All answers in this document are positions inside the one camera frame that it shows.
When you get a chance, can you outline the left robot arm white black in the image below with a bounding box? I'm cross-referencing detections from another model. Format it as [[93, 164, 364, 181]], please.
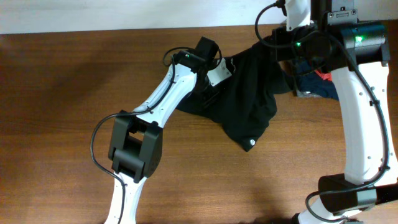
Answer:
[[105, 50, 231, 224]]

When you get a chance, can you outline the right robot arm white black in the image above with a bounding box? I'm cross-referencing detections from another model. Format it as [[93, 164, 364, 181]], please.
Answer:
[[275, 1, 397, 223]]

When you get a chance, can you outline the grey folded garment bottom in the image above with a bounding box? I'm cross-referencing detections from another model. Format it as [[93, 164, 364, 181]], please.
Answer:
[[295, 89, 322, 98]]

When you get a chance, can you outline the navy folded garment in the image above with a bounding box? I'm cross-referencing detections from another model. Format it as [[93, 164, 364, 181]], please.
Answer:
[[292, 60, 338, 100]]

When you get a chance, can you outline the black t-shirt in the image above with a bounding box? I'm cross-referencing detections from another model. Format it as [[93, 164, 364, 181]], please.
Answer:
[[177, 42, 294, 151]]

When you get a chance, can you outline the red folded garment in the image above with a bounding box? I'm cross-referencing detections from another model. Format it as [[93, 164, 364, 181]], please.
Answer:
[[315, 70, 332, 82]]

